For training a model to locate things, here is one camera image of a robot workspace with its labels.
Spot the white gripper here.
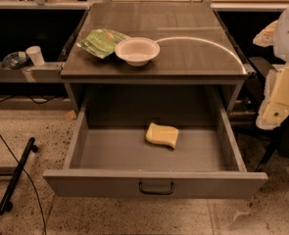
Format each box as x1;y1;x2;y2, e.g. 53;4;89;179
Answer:
253;21;289;130

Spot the yellow sponge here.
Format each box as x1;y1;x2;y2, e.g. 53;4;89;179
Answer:
145;122;179;149

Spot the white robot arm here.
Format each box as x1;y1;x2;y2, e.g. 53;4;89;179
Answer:
253;6;289;130

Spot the grey cabinet counter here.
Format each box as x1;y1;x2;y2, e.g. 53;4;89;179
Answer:
61;2;248;111

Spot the grey open drawer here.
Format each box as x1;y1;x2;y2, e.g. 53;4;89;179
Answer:
44;85;267;199

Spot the black office chair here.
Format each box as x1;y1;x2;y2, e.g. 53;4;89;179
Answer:
250;57;289;171

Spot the white paper bowl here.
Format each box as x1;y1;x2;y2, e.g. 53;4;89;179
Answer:
115;37;160;67

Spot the green snack bag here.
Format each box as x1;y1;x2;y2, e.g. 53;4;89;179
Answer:
77;28;128;59

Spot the grey side shelf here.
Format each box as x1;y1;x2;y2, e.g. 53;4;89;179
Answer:
0;62;63;83

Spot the white paper cup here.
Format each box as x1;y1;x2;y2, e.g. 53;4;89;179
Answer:
25;46;45;66

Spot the dark small bowl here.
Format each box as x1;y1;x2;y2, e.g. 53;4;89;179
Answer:
3;51;29;70

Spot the black wheeled bar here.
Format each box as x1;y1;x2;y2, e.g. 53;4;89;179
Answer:
0;137;38;215

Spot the black drawer handle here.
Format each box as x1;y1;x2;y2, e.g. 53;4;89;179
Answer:
138;181;174;196

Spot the black floor cable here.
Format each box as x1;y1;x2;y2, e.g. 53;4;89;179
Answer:
0;114;48;235

